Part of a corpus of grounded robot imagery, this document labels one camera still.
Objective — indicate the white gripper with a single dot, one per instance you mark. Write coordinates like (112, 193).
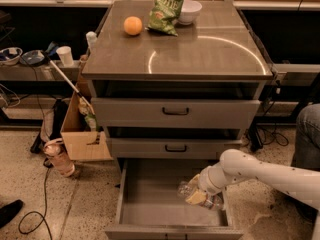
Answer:
(204, 182)

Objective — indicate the clear plastic water bottle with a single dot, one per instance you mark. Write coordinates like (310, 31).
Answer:
(213, 202)

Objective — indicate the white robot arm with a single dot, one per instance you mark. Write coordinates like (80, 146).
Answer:
(236, 166)

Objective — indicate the open bottom drawer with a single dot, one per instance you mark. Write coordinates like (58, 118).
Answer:
(149, 207)

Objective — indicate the middle grey drawer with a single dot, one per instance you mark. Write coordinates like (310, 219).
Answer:
(170, 143)

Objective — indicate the grey drawer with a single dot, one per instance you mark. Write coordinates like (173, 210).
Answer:
(175, 113)
(170, 143)

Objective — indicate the top grey drawer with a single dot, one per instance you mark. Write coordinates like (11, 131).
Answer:
(175, 113)

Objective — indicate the grey drawer cabinet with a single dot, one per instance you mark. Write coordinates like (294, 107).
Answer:
(214, 58)

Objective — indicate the white bottle beside cabinet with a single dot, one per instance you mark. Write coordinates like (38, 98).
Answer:
(91, 38)

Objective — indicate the person leg in jeans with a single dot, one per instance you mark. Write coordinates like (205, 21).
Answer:
(307, 140)

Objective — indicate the cardboard box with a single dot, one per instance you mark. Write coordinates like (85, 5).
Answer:
(81, 143)

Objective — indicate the orange fruit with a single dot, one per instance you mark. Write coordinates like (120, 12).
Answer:
(132, 26)

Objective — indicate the white bowl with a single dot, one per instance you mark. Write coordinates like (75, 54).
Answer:
(189, 12)

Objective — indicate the white stick tool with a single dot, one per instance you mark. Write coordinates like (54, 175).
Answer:
(75, 89)

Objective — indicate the green chip bag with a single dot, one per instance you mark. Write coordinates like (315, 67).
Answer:
(163, 14)

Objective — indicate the black shoe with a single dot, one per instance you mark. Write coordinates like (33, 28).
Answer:
(9, 211)

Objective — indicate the white paper cup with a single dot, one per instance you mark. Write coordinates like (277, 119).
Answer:
(65, 55)

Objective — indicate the dark round dish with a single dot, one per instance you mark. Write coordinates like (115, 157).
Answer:
(32, 58)

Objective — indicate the left low shelf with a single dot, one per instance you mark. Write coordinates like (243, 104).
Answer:
(46, 72)

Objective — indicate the bowl on left shelf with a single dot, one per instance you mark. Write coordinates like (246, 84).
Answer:
(10, 56)

